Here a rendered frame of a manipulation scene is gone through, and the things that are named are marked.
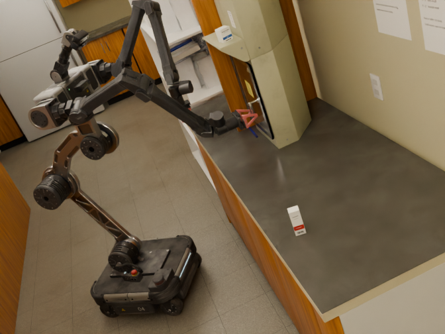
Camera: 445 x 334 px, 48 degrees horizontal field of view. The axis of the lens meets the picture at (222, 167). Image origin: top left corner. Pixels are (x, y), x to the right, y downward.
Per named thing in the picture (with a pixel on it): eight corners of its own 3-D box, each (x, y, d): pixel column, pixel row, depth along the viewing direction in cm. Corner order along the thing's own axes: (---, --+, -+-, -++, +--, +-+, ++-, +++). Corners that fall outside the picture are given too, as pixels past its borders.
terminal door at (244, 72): (253, 120, 268) (230, 52, 249) (274, 140, 241) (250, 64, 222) (252, 121, 267) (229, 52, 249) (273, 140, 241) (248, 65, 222)
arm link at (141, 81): (128, 59, 210) (124, 77, 205) (153, 78, 218) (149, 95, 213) (71, 101, 237) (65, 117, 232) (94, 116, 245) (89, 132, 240)
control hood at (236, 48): (229, 47, 249) (222, 28, 244) (250, 59, 220) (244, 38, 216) (208, 56, 248) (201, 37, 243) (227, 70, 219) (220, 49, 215)
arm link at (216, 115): (204, 123, 241) (201, 137, 236) (198, 108, 232) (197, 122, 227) (228, 122, 239) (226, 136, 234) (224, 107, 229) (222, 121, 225)
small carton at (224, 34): (228, 38, 226) (223, 25, 223) (233, 38, 222) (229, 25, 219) (218, 42, 224) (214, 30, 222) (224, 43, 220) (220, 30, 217)
